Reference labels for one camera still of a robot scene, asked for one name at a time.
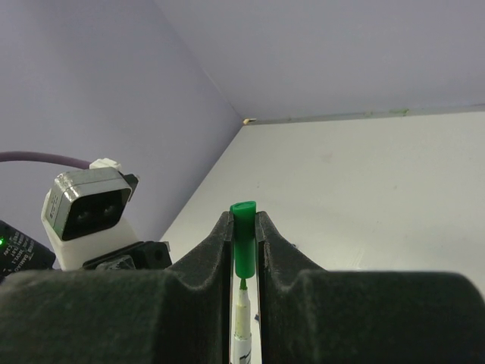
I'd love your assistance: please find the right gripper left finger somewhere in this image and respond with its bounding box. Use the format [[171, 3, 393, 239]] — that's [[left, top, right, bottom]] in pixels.
[[1, 212, 233, 363]]

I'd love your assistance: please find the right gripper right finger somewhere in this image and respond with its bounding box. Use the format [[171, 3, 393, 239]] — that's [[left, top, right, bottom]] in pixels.
[[255, 212, 484, 363]]

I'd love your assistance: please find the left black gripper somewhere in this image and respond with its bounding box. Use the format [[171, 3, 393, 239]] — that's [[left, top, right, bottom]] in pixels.
[[82, 241, 172, 270]]

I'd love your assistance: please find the green pen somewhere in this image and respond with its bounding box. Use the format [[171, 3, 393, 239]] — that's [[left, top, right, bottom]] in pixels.
[[232, 278, 252, 364]]

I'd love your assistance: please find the green pen cap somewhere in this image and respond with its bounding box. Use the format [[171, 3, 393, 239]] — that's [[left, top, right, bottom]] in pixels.
[[230, 201, 256, 279]]

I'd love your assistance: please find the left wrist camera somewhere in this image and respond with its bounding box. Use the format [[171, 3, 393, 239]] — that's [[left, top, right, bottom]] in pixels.
[[41, 167, 139, 271]]

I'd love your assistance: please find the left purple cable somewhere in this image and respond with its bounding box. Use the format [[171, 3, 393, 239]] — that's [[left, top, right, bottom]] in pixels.
[[0, 150, 94, 168]]

